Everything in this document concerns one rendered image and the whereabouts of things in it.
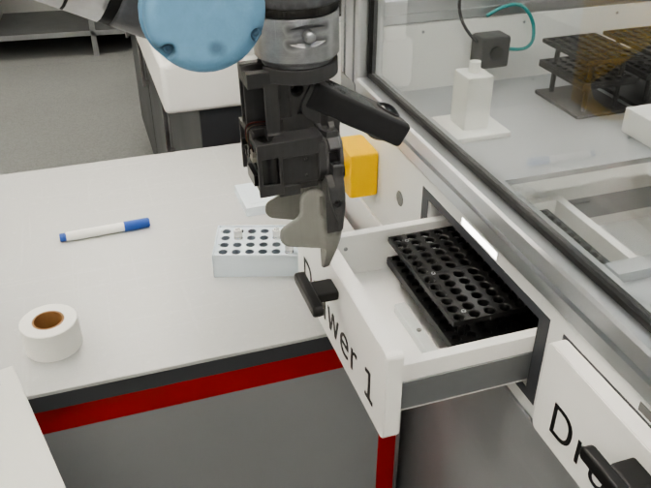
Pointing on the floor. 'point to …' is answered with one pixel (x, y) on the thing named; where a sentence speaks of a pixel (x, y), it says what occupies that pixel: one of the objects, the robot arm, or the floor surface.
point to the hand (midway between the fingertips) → (325, 243)
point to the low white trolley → (173, 337)
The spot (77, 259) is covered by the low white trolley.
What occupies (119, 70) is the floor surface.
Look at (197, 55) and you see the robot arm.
